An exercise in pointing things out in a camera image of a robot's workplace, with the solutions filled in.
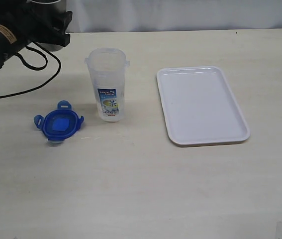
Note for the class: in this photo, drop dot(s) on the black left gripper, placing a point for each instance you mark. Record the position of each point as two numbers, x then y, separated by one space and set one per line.
18 23

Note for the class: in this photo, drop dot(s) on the stainless steel tumbler cup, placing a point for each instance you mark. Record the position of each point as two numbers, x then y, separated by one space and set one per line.
51 13

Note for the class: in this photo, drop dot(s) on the blue plastic container lid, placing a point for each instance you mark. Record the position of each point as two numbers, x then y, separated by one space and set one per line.
59 124

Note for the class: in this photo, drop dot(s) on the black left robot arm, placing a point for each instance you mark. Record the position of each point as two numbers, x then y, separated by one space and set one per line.
33 21

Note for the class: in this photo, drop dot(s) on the clear plastic tall container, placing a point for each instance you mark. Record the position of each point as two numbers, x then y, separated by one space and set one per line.
107 72

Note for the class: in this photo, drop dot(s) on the white rectangular plastic tray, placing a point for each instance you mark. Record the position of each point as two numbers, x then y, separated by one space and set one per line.
199 107

